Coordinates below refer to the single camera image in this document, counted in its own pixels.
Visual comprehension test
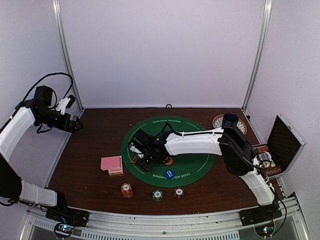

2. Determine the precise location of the dark blue mug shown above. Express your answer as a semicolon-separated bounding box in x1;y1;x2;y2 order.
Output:
221;112;239;128

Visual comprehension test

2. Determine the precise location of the orange big blind button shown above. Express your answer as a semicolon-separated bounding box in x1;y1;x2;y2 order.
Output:
162;157;174;166

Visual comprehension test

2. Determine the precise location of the card deck box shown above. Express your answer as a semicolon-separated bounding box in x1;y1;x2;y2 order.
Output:
108;167;124;176

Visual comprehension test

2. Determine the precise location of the black red triangular dealer button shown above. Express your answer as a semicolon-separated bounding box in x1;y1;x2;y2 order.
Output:
131;155;139;164

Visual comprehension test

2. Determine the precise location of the left aluminium frame post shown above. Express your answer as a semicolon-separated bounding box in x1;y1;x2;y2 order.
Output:
52;0;84;112

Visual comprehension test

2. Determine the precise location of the blue small blind button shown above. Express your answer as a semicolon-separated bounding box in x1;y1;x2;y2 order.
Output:
164;169;176;180

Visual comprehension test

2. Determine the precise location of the orange poker chip stack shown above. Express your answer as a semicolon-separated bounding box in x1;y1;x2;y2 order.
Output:
120;183;133;198

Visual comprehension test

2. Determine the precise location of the brown poker chip stack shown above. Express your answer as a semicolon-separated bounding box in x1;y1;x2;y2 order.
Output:
173;187;185;199

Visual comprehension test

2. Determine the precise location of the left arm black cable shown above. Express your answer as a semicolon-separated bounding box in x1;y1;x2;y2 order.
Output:
14;72;75;111

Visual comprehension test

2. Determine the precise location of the green poker chip stack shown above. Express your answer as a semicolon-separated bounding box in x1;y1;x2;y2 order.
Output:
152;189;164;202

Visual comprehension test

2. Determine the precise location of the right aluminium frame post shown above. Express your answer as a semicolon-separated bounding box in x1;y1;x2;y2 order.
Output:
241;0;273;112

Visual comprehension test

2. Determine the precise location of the aluminium frame post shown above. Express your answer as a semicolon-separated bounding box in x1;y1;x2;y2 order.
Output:
241;0;273;112
52;0;84;112

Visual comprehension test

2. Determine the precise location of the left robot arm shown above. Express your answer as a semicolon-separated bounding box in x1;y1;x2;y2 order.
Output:
0;85;83;222

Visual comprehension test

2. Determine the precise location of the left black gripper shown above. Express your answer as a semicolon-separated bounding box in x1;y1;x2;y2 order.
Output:
36;108;83;133

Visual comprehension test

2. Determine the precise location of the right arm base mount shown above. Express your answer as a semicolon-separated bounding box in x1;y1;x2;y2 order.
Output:
239;206;282;226

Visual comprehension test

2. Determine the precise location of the patterned ceramic saucer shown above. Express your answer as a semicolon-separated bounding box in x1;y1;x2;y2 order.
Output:
212;114;248;135

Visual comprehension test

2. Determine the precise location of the red card deck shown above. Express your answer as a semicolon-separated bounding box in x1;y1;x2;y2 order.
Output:
100;156;122;171

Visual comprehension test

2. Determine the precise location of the round green poker mat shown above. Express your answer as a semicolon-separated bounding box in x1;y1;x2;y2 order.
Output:
121;116;216;188

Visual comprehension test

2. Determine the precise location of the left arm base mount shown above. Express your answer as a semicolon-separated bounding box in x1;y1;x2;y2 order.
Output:
45;207;90;227

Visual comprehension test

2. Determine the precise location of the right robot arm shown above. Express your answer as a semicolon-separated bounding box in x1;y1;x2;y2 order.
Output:
128;123;281;221

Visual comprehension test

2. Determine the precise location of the aluminium poker chip case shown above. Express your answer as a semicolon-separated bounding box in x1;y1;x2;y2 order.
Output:
252;113;306;179

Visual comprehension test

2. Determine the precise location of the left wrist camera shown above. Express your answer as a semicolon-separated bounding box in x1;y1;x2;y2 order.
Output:
54;94;76;115

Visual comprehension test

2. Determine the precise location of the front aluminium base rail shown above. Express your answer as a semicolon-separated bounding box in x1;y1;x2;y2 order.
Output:
18;197;312;240

